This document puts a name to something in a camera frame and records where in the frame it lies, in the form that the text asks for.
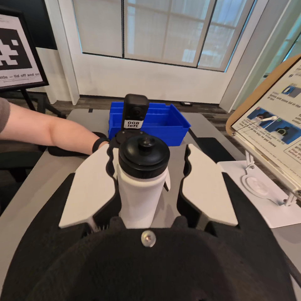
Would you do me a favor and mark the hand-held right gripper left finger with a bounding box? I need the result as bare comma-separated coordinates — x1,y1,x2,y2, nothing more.
58,143,122,229

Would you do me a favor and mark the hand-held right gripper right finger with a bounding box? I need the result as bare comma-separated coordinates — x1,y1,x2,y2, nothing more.
176,143,239,227

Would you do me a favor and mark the black bottle lid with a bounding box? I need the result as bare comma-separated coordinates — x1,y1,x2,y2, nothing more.
118,136,171,180

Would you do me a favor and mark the white plastic bottle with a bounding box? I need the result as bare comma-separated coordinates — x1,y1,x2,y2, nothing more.
117,162,170,229

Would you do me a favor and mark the person's left forearm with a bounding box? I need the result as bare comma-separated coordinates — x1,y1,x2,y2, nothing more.
0,101,104,154

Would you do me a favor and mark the blue plastic storage bin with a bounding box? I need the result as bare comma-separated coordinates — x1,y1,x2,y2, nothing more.
108,101,191,147

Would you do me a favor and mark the black rectangular table pad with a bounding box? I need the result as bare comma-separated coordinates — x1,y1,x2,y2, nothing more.
196,136,246,163

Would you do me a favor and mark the instruction sheet on stand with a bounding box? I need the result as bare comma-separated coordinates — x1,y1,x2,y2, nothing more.
217,54,301,228

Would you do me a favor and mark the black sign easel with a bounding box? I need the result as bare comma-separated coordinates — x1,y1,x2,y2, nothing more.
20,88,67,119

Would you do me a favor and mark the printed instruction sheet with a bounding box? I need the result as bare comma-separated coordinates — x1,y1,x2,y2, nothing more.
232,60,301,186

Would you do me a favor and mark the black framed marker sign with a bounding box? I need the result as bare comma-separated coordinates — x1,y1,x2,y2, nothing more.
0,6,50,92

